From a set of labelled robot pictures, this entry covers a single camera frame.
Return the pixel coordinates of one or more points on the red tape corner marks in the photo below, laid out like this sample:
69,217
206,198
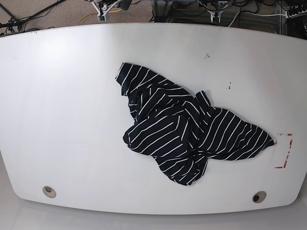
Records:
282,149

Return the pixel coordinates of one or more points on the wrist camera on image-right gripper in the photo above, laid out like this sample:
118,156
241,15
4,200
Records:
215,17

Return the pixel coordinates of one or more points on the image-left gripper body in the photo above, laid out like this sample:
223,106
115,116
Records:
104,6

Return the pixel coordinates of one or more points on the table cable grommet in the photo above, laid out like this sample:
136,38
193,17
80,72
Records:
259,197
49,191

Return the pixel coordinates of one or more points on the navy white striped T-shirt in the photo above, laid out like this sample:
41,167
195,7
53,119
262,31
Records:
180,131

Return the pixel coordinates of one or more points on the aluminium frame base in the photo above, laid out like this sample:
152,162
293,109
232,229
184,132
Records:
161,9

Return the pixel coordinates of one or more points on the right table cable grommet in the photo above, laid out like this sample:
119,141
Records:
259,197

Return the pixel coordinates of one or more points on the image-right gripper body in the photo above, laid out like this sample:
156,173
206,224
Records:
218,6

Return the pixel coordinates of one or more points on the left table cable grommet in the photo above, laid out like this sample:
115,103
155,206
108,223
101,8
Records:
49,191

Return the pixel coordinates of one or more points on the white power strip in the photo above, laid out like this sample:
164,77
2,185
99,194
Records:
297,11

